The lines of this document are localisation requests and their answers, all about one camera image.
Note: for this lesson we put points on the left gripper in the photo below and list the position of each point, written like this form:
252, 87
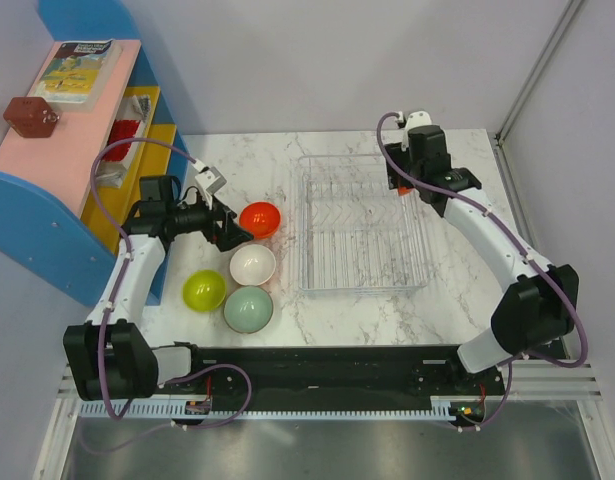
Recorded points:
229, 234

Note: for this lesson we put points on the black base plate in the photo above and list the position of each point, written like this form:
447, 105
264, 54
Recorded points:
361, 376

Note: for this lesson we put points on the aluminium frame rail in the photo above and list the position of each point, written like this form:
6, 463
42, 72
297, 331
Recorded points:
126, 410

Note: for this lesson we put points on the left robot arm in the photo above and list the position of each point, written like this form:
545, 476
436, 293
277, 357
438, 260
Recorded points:
132, 280

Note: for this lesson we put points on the illustrated book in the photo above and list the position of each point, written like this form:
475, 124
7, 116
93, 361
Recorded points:
77, 74

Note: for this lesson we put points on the lime green bowl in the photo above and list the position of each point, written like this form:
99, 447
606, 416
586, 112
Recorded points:
204, 291

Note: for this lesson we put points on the white slotted cable duct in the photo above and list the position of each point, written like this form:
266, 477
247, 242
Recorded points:
163, 407

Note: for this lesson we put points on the pale green bowl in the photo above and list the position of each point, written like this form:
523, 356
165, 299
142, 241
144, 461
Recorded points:
248, 309

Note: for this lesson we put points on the red white brush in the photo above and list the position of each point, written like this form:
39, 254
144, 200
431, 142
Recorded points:
131, 122

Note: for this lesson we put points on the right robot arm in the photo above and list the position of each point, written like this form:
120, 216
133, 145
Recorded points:
539, 299

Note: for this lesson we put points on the aluminium corner post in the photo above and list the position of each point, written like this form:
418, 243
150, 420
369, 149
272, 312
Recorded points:
546, 55

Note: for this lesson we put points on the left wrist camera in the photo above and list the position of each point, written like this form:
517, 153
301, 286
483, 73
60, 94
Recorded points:
210, 180

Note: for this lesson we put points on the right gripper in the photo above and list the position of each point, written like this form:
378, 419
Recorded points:
393, 177

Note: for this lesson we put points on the brown perforated box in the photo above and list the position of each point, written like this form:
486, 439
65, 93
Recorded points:
31, 117

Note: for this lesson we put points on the clear wire dish rack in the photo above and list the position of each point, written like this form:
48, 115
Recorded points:
355, 235

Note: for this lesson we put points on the white bowl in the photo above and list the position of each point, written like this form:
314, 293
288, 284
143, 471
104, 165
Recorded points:
252, 265

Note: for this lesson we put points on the blue pink yellow shelf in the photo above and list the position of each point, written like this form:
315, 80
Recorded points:
49, 223

